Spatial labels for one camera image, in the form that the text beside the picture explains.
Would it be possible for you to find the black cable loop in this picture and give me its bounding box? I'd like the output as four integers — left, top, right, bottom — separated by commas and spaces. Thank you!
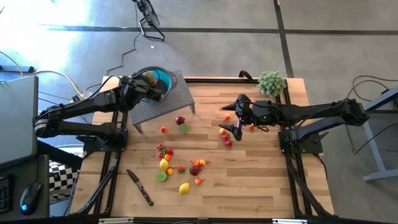
238, 70, 254, 82

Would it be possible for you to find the black keyboard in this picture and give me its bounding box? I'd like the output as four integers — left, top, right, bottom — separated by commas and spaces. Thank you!
0, 174, 14, 215

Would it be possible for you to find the grey metal table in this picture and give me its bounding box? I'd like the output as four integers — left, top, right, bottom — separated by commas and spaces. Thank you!
343, 85, 398, 183

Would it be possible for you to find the black floor cable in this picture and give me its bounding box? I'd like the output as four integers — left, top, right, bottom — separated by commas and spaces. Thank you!
341, 74, 398, 156
105, 30, 139, 77

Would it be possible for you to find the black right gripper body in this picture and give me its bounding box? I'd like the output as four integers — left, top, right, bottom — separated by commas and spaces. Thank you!
245, 100, 270, 127

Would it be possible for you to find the green plant in white pot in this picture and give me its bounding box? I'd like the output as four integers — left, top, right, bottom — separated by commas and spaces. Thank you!
256, 70, 287, 95

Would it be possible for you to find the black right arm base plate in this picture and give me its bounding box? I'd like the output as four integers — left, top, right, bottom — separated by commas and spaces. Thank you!
278, 129, 330, 155

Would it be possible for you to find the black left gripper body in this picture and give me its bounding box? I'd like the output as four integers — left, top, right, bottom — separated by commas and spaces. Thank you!
123, 77, 147, 105

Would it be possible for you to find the blue collapsible colander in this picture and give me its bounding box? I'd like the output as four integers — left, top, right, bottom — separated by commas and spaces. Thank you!
130, 65, 180, 105

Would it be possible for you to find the grey perforated metal shelf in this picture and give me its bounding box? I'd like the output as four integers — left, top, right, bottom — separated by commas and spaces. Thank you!
127, 70, 196, 134

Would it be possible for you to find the yellow extension cable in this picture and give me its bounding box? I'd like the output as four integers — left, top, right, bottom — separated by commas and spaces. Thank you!
27, 70, 86, 114

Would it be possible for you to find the black white checkerboard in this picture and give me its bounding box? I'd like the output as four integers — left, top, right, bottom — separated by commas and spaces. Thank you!
48, 160, 82, 200

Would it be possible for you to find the black computer mouse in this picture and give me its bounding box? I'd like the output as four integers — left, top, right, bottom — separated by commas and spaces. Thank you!
19, 182, 42, 216

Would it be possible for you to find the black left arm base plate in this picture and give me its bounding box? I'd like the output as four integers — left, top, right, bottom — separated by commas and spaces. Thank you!
77, 133, 129, 153

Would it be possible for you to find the black handled kitchen knife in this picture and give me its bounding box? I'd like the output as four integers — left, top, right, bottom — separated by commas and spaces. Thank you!
126, 169, 155, 207

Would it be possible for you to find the silver metal bracket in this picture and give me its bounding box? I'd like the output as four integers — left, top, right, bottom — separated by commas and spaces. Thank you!
98, 217, 134, 224
272, 218, 308, 224

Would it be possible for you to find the black desk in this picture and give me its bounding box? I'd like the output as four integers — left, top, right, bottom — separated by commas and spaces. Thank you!
0, 154, 50, 220

